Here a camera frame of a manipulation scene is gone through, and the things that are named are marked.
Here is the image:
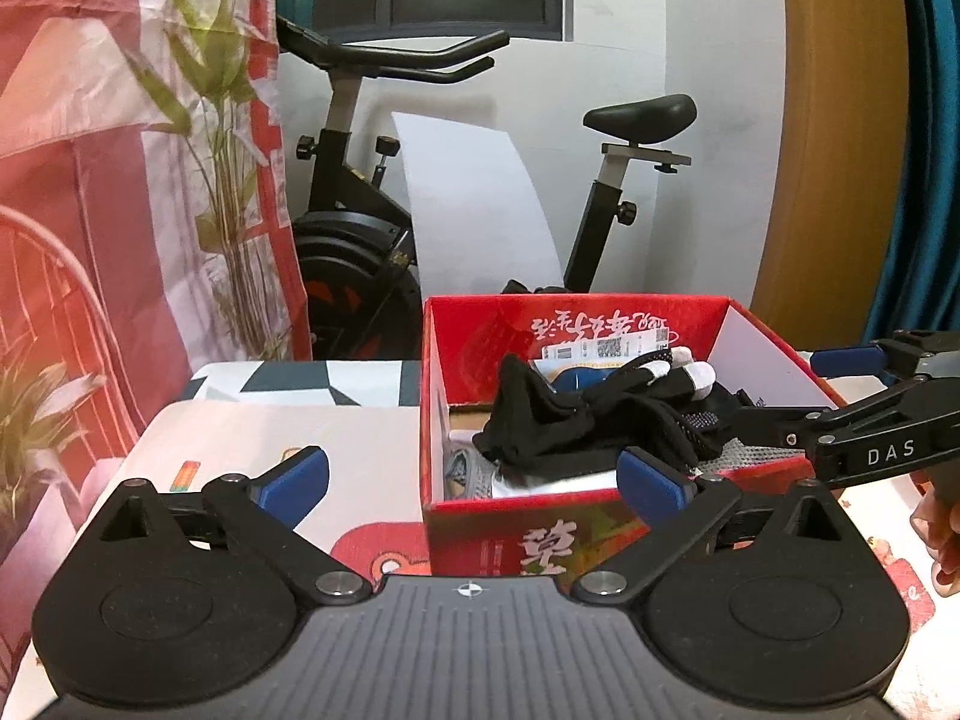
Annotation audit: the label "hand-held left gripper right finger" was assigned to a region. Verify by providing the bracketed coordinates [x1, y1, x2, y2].
[571, 446, 863, 610]

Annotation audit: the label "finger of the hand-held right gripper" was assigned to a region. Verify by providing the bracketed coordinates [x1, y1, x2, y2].
[739, 404, 839, 452]
[810, 330, 940, 380]

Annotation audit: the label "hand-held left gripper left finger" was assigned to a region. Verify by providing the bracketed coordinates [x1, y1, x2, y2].
[90, 446, 374, 608]

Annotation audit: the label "black glove white fingertips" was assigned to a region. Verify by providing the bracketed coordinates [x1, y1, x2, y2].
[592, 345, 745, 466]

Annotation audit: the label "black fabric glove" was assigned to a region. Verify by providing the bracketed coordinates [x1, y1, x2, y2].
[474, 355, 623, 482]

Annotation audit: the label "red strawberry print box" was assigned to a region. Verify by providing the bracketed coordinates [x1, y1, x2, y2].
[420, 294, 848, 580]

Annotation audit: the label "person's right hand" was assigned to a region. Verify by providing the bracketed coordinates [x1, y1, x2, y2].
[910, 465, 960, 598]

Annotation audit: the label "grey mesh cloth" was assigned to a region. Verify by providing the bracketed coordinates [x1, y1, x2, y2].
[694, 440, 815, 475]

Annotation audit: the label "printed tablecloth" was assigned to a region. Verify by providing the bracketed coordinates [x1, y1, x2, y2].
[0, 349, 960, 720]

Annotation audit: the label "white plastic packet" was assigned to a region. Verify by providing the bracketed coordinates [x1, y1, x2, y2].
[491, 465, 622, 500]

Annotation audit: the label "grey knit cloth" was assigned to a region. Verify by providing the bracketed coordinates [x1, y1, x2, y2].
[446, 446, 500, 502]

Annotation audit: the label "teal curtain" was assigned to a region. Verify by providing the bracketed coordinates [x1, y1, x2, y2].
[859, 0, 960, 350]

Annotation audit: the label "wooden door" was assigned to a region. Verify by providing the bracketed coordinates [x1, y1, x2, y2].
[750, 0, 913, 355]

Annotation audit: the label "black exercise bike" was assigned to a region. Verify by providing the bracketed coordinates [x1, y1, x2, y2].
[276, 15, 698, 362]

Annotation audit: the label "white paper sheet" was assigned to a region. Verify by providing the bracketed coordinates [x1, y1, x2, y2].
[391, 111, 565, 298]

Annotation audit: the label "pink printed backdrop cloth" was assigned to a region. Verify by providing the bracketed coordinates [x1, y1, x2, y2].
[0, 0, 316, 563]

